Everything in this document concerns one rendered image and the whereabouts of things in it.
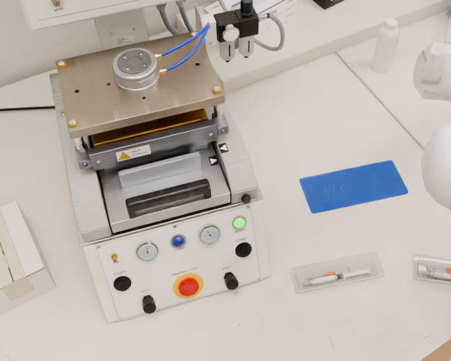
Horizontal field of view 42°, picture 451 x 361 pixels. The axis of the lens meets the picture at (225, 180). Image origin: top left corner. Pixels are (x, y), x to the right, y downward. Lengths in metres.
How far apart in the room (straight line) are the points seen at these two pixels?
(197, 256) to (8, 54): 0.79
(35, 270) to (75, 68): 0.39
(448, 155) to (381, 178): 0.71
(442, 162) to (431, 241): 0.65
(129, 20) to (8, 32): 0.49
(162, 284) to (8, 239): 0.32
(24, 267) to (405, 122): 0.94
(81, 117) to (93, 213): 0.17
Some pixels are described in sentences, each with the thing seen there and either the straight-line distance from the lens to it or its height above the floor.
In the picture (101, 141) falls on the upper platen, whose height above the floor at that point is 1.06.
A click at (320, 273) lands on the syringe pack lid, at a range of 1.20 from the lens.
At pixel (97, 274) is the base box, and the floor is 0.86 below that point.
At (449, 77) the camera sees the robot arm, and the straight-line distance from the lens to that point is 0.89.
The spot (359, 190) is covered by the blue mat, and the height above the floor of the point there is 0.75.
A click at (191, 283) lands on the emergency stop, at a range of 1.15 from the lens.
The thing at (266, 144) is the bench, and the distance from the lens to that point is 1.40.
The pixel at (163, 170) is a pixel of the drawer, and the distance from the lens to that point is 1.06.
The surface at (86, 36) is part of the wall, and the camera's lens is 1.65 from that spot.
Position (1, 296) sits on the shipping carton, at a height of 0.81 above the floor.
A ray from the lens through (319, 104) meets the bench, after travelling 1.50.
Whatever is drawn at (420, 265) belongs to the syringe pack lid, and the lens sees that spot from 1.25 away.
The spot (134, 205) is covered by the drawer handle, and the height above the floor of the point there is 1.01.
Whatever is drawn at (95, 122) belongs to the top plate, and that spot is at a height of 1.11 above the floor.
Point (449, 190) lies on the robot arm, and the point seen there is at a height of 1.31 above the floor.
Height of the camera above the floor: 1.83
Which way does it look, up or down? 54 degrees down
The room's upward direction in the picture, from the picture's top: 2 degrees counter-clockwise
